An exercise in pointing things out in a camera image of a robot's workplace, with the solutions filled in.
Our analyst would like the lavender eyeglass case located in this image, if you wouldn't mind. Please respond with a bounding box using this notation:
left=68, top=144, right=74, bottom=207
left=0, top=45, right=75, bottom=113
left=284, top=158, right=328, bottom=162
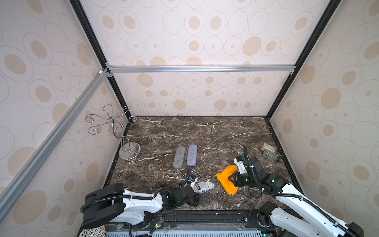
left=187, top=144, right=197, bottom=167

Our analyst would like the grey eyeglass case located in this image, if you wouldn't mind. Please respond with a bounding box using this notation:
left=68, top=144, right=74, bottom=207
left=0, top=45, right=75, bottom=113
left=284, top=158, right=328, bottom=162
left=173, top=146, right=186, bottom=170

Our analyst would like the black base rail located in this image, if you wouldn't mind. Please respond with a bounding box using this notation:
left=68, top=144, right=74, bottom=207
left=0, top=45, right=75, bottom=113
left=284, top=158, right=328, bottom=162
left=103, top=208, right=285, bottom=237

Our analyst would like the orange cleaning cloth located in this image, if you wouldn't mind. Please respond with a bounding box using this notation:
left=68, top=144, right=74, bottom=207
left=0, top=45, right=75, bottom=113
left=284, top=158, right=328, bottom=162
left=216, top=165, right=238, bottom=195

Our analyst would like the chrome hook stand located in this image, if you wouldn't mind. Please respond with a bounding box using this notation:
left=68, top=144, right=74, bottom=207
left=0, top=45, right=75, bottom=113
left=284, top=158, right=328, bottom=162
left=85, top=104, right=141, bottom=162

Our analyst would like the patterned round object left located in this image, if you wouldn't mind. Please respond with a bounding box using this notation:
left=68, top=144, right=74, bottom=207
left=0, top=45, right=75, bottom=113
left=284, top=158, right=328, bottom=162
left=79, top=226, right=106, bottom=237

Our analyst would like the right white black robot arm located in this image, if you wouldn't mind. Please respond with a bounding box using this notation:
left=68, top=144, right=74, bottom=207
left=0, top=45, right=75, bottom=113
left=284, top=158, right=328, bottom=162
left=228, top=145, right=364, bottom=237

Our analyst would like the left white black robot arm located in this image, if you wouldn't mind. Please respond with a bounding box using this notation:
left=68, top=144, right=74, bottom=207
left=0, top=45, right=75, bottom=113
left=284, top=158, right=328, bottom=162
left=80, top=174, right=204, bottom=229

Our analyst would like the diagonal aluminium frame bar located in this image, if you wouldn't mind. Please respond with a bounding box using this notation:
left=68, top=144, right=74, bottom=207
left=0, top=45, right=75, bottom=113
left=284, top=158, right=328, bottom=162
left=1, top=68, right=110, bottom=221

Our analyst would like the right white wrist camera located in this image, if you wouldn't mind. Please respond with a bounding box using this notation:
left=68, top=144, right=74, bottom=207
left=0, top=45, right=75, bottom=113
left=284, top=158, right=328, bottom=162
left=234, top=156, right=247, bottom=175

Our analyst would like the horizontal aluminium frame bar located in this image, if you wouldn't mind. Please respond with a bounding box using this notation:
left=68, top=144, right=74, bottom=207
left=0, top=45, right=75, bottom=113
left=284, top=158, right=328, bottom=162
left=109, top=64, right=296, bottom=74

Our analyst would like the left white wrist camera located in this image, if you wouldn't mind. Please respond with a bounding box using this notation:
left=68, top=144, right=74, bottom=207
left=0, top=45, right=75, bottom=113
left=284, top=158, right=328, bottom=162
left=186, top=174, right=200, bottom=193

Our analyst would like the green clear box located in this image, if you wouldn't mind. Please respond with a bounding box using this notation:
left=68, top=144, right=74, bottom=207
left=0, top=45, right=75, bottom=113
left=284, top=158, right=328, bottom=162
left=261, top=143, right=280, bottom=162

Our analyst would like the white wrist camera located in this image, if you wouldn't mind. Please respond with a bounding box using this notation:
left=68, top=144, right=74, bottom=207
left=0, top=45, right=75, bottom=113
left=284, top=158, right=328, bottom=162
left=186, top=174, right=200, bottom=193
left=234, top=156, right=247, bottom=175

